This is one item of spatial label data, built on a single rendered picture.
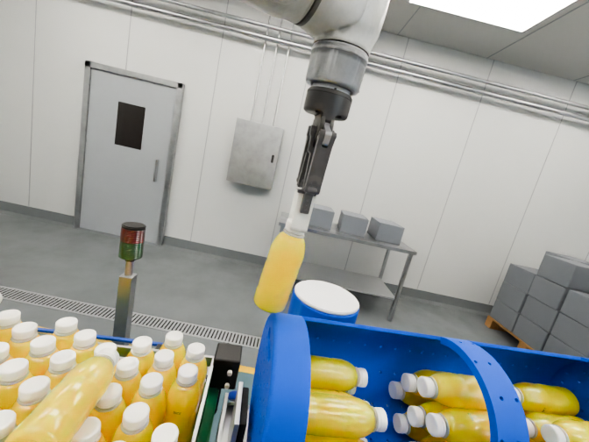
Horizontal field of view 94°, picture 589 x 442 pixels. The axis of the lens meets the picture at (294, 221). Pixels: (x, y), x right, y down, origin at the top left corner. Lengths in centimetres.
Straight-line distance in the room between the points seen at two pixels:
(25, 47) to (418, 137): 520
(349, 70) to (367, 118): 358
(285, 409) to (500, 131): 458
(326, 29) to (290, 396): 55
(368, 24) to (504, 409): 68
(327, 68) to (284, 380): 48
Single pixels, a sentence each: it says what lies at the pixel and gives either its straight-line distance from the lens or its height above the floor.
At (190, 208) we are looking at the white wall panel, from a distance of 418.
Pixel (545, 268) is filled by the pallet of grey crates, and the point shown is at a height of 103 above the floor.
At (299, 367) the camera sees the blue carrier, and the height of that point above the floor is 121.
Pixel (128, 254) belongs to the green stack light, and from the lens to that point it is 93.
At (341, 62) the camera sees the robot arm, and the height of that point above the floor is 168.
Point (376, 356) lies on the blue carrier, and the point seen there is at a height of 110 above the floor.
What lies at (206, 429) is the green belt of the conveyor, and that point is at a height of 89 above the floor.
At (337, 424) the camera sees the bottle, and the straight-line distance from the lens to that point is 61.
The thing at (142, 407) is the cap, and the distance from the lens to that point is 62.
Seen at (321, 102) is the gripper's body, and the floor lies 163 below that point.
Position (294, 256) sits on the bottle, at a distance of 50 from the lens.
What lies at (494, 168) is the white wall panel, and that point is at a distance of 477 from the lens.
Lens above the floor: 153
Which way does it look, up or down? 11 degrees down
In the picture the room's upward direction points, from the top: 13 degrees clockwise
